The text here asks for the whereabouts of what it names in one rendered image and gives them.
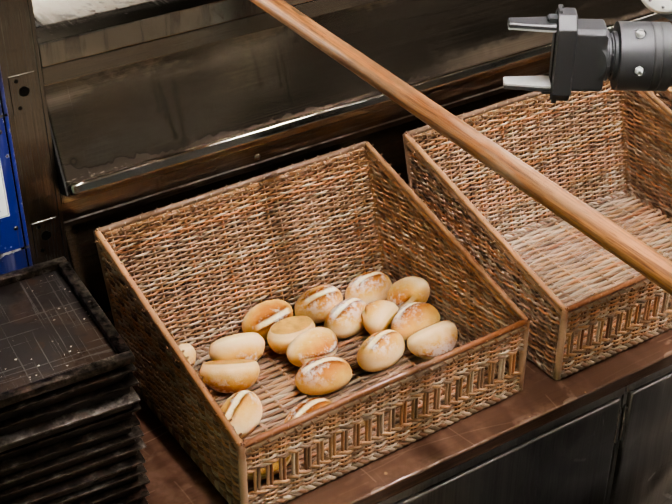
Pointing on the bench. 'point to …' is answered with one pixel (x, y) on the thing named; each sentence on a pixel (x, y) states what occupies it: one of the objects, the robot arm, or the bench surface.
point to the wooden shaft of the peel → (481, 148)
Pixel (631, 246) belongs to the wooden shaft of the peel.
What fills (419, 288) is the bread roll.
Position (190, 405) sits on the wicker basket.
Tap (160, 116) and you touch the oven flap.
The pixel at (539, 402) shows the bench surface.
